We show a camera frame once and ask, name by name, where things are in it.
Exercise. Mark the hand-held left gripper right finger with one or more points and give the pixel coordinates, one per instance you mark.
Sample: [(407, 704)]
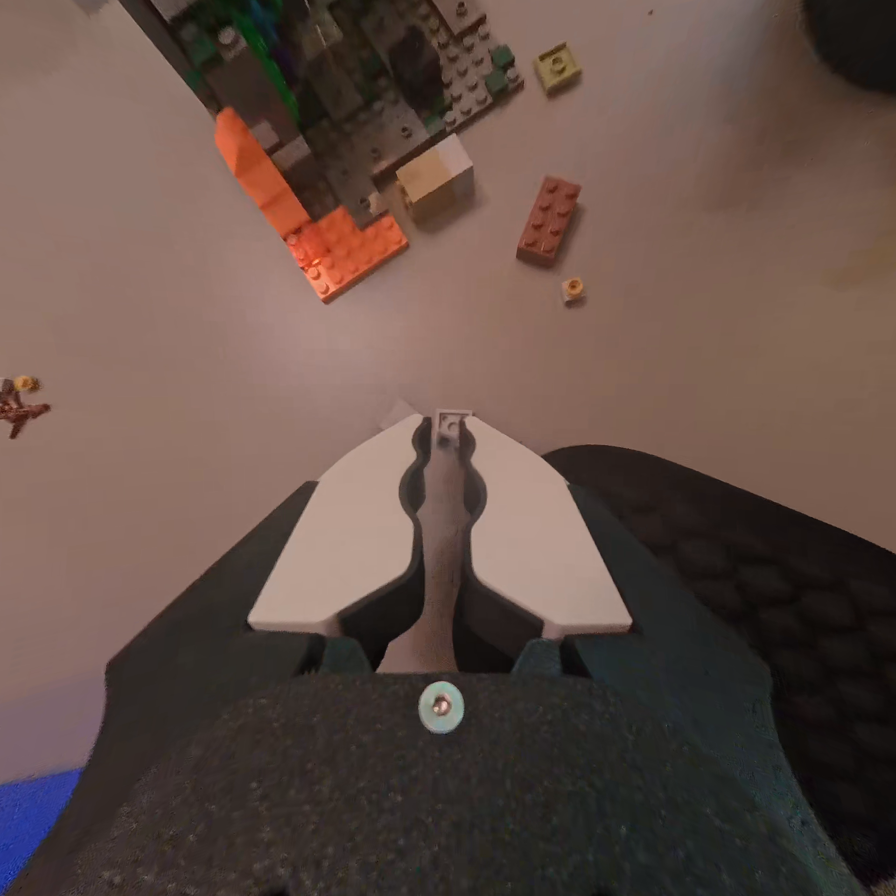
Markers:
[(546, 553)]

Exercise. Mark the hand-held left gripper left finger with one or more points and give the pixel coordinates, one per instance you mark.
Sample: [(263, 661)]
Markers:
[(329, 553)]

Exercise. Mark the grey square toy brick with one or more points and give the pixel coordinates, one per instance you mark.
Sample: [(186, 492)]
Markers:
[(451, 425)]

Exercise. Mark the tiny tan stud piece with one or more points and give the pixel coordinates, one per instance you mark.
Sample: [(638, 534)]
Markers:
[(570, 299)]

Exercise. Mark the reddish brown toy brick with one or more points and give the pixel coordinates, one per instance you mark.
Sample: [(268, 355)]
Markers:
[(549, 220)]

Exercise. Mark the blue plastic bin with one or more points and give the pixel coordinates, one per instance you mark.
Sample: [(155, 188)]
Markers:
[(35, 812)]

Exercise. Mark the toy brick building model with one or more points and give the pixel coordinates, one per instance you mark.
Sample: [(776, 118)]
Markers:
[(336, 105)]

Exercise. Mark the olive square toy tile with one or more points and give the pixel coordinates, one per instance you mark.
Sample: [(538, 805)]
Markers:
[(558, 68)]

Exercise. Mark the grey desk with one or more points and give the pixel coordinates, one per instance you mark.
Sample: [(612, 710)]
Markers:
[(210, 420)]

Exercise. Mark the yellow round toy stud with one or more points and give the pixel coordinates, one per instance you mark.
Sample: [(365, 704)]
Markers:
[(28, 383)]

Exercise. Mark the tan white toy brick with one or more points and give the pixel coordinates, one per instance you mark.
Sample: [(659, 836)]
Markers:
[(434, 175)]

